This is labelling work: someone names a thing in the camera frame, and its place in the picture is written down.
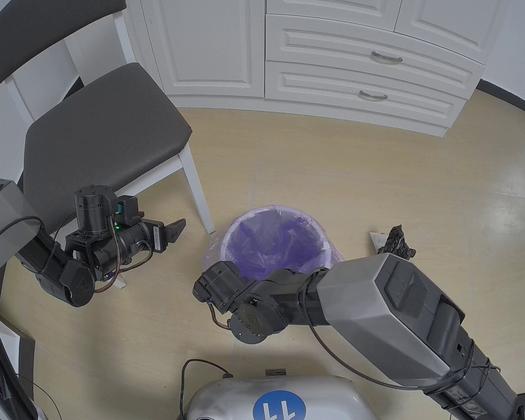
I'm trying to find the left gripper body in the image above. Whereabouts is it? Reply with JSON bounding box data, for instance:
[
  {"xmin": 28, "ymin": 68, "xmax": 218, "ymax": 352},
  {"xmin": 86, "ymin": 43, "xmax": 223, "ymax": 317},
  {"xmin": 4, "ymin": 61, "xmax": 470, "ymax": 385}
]
[{"xmin": 115, "ymin": 220, "xmax": 167, "ymax": 264}]

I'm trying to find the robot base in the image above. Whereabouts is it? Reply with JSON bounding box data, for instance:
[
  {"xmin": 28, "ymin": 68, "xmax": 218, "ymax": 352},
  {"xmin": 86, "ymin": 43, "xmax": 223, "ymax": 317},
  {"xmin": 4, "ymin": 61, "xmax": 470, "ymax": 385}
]
[{"xmin": 188, "ymin": 374, "xmax": 378, "ymax": 420}]

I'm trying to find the white trash bin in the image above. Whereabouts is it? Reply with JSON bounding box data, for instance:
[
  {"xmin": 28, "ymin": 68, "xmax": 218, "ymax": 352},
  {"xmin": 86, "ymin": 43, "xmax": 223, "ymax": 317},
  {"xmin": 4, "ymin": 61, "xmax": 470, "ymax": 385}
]
[{"xmin": 220, "ymin": 207, "xmax": 333, "ymax": 280}]

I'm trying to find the purple plastic bag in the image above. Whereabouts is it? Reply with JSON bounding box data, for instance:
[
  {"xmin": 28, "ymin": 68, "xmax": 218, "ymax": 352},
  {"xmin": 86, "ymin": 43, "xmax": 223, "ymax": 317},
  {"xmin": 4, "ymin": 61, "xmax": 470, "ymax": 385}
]
[{"xmin": 201, "ymin": 206, "xmax": 346, "ymax": 281}]

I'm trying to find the crumpled black plastic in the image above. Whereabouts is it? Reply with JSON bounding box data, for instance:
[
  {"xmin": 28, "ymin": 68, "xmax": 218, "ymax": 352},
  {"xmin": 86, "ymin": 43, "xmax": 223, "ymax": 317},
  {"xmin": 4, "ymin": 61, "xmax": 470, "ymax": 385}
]
[{"xmin": 376, "ymin": 224, "xmax": 417, "ymax": 260}]

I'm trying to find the grey padded white chair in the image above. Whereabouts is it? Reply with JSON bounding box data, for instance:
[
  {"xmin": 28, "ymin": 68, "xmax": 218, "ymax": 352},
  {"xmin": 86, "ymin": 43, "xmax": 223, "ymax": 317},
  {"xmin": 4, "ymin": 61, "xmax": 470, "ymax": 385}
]
[{"xmin": 0, "ymin": 0, "xmax": 216, "ymax": 291}]

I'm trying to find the crumpled white paper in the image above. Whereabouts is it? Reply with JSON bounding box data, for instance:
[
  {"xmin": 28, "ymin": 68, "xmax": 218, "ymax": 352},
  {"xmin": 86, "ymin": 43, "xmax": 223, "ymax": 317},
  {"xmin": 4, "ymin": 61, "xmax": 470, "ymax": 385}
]
[{"xmin": 368, "ymin": 230, "xmax": 389, "ymax": 251}]

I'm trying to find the white wardrobe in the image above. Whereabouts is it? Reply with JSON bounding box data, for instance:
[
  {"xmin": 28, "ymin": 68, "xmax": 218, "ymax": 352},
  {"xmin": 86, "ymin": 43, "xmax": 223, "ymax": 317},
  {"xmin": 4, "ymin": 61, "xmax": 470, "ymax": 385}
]
[{"xmin": 122, "ymin": 0, "xmax": 507, "ymax": 138}]

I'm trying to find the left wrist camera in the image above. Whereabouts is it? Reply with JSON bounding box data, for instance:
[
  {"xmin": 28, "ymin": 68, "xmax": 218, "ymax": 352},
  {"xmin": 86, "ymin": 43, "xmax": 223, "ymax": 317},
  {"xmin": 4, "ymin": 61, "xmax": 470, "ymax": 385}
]
[{"xmin": 115, "ymin": 195, "xmax": 146, "ymax": 232}]

